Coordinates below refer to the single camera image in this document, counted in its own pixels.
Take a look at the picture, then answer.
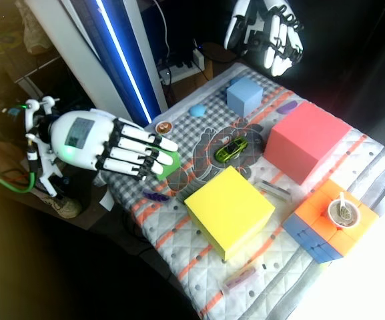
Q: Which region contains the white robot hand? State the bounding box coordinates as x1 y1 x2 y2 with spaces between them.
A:
224 0 305 78
49 108 179 183

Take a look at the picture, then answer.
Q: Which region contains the blue foam cube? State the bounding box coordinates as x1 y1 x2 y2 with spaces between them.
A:
226 76 264 118

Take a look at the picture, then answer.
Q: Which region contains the green foam cube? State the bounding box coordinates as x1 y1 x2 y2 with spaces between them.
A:
155 151 182 182

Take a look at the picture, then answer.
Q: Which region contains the beige shoe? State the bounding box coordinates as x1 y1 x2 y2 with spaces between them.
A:
40 195 83 219

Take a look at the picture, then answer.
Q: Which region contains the purple half-disc block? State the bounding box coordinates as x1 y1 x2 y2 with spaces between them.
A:
276 101 298 114

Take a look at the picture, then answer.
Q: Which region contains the toy ramen bowl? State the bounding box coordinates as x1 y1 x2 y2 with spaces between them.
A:
155 120 174 135

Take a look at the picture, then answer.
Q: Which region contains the white pillar with blue light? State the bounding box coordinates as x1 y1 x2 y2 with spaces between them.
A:
23 0 169 126

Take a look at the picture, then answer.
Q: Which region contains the purple braided toy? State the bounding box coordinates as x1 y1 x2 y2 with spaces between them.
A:
141 189 171 203

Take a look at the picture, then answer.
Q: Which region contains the white power strip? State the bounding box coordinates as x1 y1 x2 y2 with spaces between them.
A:
158 46 206 85

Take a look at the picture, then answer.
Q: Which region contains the large red foam cube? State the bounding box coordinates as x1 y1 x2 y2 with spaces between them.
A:
264 101 352 186

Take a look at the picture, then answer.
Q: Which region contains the green toy car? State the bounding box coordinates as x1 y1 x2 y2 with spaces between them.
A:
214 135 249 163

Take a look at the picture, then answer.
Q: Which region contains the large yellow foam cube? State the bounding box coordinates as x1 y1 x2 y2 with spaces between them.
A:
183 165 276 261

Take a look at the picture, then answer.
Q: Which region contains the grey quilt with bear print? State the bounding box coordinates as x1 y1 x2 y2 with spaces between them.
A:
107 61 385 319

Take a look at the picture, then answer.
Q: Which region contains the small cup with white spoon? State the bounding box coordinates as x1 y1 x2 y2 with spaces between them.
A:
328 191 360 228

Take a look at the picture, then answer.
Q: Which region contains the large pastel puzzle cube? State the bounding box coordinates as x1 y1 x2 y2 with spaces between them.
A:
282 179 380 264

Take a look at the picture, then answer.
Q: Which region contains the clear packet with purple item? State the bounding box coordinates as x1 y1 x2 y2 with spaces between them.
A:
223 265 259 290

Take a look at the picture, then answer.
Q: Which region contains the green cable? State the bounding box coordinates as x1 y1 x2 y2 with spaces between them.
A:
0 155 39 194

